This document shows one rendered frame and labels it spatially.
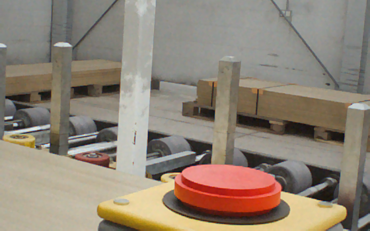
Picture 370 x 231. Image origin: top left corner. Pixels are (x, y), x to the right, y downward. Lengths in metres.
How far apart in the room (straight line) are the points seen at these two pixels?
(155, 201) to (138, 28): 1.24
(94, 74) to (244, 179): 8.14
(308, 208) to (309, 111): 6.47
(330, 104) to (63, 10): 4.69
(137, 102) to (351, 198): 0.48
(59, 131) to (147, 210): 1.60
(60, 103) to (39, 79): 5.89
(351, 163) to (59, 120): 0.79
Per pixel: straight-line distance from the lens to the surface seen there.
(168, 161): 1.89
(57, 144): 1.87
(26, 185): 1.44
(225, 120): 1.54
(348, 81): 7.75
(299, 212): 0.27
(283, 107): 6.87
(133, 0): 1.51
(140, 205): 0.26
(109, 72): 8.60
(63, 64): 1.83
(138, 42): 1.50
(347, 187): 1.43
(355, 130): 1.41
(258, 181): 0.26
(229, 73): 1.52
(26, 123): 2.51
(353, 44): 7.72
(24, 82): 7.59
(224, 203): 0.25
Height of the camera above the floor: 1.30
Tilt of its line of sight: 9 degrees down
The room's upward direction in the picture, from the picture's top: 4 degrees clockwise
